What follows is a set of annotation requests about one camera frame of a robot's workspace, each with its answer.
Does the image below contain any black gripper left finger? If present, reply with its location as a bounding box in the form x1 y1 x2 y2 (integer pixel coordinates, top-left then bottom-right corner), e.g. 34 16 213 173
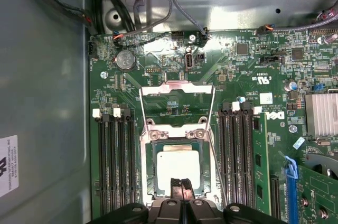
87 178 183 224

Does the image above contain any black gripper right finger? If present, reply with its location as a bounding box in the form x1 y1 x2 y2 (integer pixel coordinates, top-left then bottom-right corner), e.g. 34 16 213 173
182 178 287 224

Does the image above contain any silver CPU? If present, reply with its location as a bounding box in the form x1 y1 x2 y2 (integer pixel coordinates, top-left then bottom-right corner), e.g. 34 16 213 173
153 142 204 198

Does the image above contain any metal socket cover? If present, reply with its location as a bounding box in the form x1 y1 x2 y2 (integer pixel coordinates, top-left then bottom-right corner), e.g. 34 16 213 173
138 81 216 140

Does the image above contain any black expansion slot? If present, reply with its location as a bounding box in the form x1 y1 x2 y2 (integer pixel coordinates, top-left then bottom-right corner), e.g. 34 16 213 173
269 175 281 221

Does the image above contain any green RAM stick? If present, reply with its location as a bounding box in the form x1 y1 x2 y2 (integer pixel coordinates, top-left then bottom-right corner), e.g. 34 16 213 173
252 113 273 216

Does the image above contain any green motherboard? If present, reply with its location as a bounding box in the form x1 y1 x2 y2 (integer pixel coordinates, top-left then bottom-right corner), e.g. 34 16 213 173
88 30 338 224

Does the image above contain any silver coin battery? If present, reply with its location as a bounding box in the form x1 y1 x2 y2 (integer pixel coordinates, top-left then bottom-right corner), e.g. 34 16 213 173
115 49 137 72

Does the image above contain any silver heatsink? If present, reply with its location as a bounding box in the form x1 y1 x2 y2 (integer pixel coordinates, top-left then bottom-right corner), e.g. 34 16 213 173
305 92 338 138

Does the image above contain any black PC case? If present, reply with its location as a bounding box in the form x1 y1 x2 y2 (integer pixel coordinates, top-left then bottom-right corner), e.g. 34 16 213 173
0 0 338 224

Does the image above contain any grey braided wire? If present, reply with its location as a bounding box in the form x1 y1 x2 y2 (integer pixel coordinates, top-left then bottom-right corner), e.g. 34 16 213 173
257 10 338 34
171 0 209 37

